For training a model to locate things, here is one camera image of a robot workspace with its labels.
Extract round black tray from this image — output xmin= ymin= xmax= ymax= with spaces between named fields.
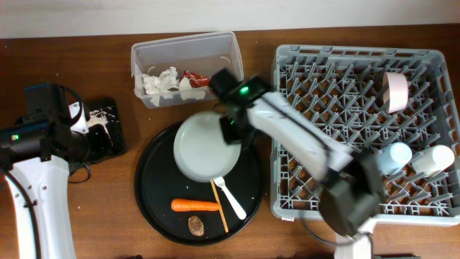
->
xmin=134 ymin=122 xmax=265 ymax=246

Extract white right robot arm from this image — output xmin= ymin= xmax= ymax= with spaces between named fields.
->
xmin=209 ymin=68 xmax=385 ymax=258

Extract rice and nut shell pile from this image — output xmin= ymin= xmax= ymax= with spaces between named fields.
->
xmin=86 ymin=108 xmax=118 ymax=140

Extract black rectangular bin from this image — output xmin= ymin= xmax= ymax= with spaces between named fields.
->
xmin=86 ymin=97 xmax=127 ymax=164

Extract clear plastic waste bin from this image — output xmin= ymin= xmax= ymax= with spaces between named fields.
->
xmin=131 ymin=32 xmax=244 ymax=109

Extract white plastic fork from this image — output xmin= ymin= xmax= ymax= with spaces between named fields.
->
xmin=213 ymin=177 xmax=247 ymax=220

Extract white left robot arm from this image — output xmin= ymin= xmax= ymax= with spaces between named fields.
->
xmin=1 ymin=83 xmax=127 ymax=258

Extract white cup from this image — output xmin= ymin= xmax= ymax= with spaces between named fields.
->
xmin=376 ymin=142 xmax=413 ymax=176
xmin=412 ymin=145 xmax=455 ymax=177

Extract pink bowl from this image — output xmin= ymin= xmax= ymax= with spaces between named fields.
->
xmin=383 ymin=72 xmax=409 ymax=113

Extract grey bowl with food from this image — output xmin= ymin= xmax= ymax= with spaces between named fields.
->
xmin=173 ymin=111 xmax=242 ymax=183

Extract wooden chopstick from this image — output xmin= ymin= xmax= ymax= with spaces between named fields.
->
xmin=211 ymin=180 xmax=229 ymax=233

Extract red snack wrapper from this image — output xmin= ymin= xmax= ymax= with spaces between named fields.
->
xmin=183 ymin=71 xmax=211 ymax=88

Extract brown nut shell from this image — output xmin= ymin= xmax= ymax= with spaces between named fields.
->
xmin=188 ymin=216 xmax=204 ymax=237

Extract grey dishwasher rack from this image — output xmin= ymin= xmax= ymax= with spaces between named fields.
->
xmin=272 ymin=45 xmax=459 ymax=226

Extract orange carrot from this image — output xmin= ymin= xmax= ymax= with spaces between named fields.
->
xmin=170 ymin=199 xmax=221 ymax=212

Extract small white tissue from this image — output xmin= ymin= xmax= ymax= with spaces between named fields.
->
xmin=179 ymin=78 xmax=206 ymax=100

